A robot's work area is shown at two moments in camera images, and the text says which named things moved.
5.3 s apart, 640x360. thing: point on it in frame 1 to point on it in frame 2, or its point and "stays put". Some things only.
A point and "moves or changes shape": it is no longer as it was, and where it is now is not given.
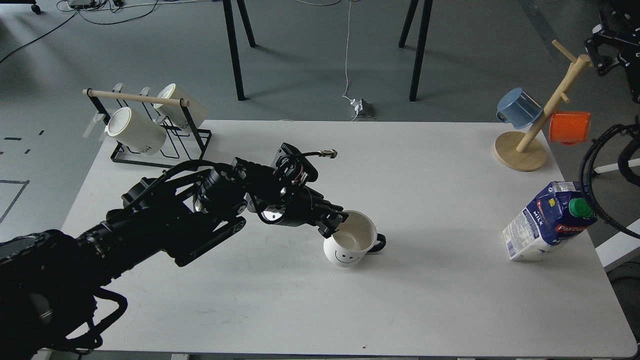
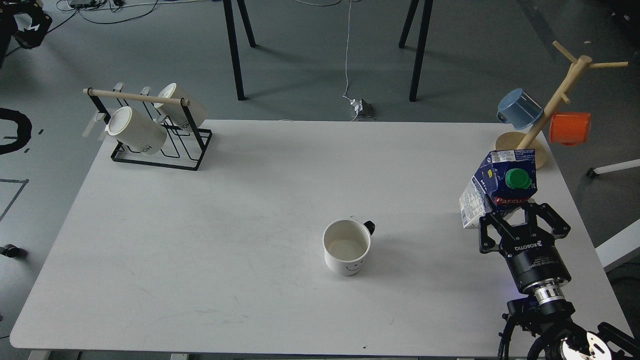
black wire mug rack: x=149 y=130 stays put
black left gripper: x=279 y=193 to x=30 y=39
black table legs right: x=422 y=41 stays put
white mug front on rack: x=127 y=126 stays put
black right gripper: x=617 y=22 to x=533 y=257
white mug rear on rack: x=199 y=114 stays put
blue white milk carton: x=561 y=211 to x=504 y=180
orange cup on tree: x=568 y=128 stays put
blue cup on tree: x=517 y=108 stays put
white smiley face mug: x=356 y=237 moves or changes shape
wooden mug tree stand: x=523 y=151 stays put
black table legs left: x=232 y=42 stays put
